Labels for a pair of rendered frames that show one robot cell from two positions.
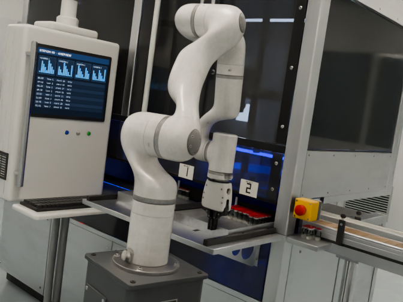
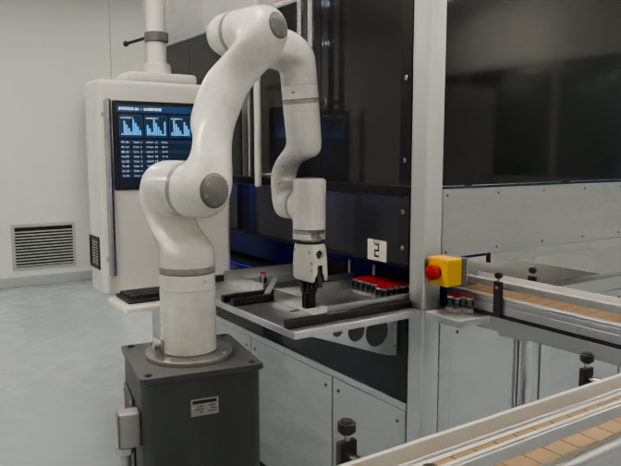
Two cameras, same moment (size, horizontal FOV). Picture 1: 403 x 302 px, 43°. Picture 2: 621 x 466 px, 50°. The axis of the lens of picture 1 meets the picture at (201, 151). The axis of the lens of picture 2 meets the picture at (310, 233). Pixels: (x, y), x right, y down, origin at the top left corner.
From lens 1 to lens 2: 0.54 m
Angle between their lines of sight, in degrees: 15
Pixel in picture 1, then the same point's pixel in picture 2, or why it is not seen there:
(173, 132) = (181, 180)
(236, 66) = (301, 86)
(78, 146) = not seen: hidden behind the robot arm
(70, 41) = (158, 92)
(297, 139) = (422, 175)
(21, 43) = (95, 103)
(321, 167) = (477, 211)
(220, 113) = (293, 152)
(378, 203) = not seen: outside the picture
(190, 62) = (211, 88)
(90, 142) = not seen: hidden behind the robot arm
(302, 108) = (423, 131)
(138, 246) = (167, 331)
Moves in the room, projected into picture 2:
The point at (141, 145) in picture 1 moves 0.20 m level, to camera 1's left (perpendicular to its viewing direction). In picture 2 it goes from (157, 203) to (76, 202)
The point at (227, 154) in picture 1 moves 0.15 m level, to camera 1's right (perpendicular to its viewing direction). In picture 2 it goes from (310, 205) to (370, 207)
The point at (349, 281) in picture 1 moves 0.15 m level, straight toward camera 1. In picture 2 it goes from (521, 369) to (503, 386)
